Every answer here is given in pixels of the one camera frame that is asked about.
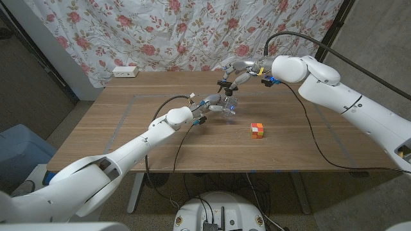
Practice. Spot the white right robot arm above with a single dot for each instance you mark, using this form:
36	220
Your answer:
337	96

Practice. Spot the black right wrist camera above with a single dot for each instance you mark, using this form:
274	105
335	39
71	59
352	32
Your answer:
268	81

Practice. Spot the floral backdrop cloth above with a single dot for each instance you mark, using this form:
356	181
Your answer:
160	32

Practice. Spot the blue storage bin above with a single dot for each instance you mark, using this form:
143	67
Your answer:
22	150

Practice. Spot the white power strip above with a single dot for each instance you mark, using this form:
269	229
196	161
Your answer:
125	72

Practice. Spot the clear spray bottle black nozzle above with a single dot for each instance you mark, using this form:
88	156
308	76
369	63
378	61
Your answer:
228	92

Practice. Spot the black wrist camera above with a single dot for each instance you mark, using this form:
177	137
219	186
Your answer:
268	81
201	120

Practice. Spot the grey table leg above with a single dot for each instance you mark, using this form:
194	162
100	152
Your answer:
300	192

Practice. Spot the black backdrop frame pole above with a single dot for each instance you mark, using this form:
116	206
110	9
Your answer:
330	35
41	61

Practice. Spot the grey sneaker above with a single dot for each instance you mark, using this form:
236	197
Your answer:
24	189

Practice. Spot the multicolour Rubik's cube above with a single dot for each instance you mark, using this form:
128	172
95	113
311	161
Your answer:
257	131

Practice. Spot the blue tablet black frame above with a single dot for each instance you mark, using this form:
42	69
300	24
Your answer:
49	178

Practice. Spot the round black floor fan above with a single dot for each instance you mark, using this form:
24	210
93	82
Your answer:
156	180

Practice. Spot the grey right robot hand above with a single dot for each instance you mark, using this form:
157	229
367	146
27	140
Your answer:
250	66

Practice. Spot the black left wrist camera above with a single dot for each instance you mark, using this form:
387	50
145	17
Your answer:
201	120

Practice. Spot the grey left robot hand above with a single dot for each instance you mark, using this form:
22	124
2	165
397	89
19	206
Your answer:
212	102

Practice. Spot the white table leg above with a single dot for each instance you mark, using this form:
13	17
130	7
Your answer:
136	192

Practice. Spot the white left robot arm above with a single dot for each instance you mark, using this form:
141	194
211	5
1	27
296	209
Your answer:
128	150

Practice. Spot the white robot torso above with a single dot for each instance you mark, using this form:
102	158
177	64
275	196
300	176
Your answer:
221	208

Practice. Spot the white low platform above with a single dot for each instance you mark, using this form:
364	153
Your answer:
35	176

